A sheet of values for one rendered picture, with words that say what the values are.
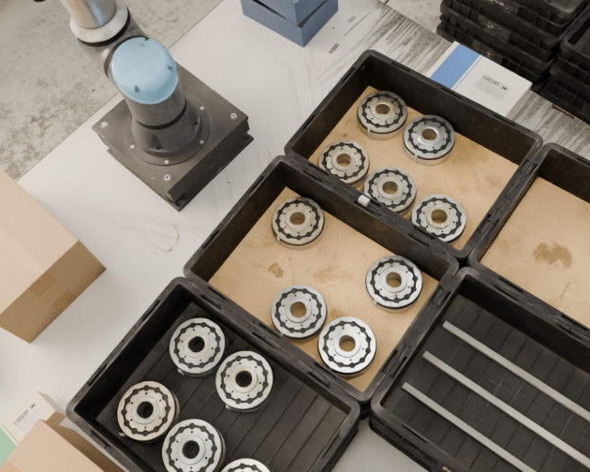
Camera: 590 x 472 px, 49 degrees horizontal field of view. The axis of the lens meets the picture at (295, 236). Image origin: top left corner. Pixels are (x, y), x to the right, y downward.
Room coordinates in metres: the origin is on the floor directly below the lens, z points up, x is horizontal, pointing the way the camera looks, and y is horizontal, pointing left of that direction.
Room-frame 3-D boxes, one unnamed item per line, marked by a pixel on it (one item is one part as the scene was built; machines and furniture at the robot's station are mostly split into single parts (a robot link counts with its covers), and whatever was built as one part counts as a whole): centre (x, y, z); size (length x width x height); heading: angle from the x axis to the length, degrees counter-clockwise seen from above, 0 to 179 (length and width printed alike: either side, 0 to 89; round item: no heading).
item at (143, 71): (0.86, 0.23, 0.97); 0.13 x 0.12 x 0.14; 28
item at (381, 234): (0.41, -0.03, 0.87); 0.40 x 0.30 x 0.11; 43
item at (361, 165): (0.65, -0.12, 0.86); 0.10 x 0.10 x 0.01
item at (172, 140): (0.85, 0.23, 0.85); 0.15 x 0.15 x 0.10
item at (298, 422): (0.21, 0.19, 0.87); 0.40 x 0.30 x 0.11; 43
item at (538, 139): (0.62, -0.25, 0.92); 0.40 x 0.30 x 0.02; 43
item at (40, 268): (0.65, 0.60, 0.78); 0.30 x 0.22 x 0.16; 38
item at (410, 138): (0.67, -0.30, 0.86); 0.10 x 0.10 x 0.01
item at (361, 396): (0.41, -0.03, 0.92); 0.40 x 0.30 x 0.02; 43
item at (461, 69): (0.83, -0.46, 0.75); 0.20 x 0.12 x 0.09; 40
